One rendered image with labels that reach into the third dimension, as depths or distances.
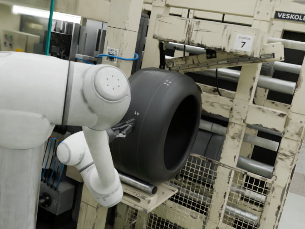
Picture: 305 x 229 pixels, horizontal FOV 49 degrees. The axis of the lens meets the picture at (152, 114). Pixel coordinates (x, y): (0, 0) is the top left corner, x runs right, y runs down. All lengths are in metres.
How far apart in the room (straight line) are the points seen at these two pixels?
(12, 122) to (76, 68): 0.15
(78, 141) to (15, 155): 0.48
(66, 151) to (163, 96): 0.56
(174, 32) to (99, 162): 1.12
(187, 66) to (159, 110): 0.61
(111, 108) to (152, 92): 0.92
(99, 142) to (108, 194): 0.29
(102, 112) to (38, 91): 0.12
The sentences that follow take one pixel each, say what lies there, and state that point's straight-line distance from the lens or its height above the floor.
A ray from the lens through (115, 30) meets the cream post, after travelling 1.83.
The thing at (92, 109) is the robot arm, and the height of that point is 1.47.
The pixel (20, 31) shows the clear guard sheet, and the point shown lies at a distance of 1.76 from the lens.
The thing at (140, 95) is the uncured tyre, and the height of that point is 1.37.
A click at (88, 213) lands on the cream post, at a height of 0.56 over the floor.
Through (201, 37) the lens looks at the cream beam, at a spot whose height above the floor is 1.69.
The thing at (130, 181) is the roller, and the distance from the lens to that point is 1.76.
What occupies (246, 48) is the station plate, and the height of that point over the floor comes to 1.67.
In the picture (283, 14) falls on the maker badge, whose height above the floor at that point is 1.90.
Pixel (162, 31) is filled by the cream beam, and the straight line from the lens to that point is 1.98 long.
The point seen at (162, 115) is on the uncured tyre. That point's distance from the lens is 1.50.
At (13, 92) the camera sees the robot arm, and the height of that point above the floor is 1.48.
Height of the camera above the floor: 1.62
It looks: 12 degrees down
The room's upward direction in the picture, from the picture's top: 11 degrees clockwise
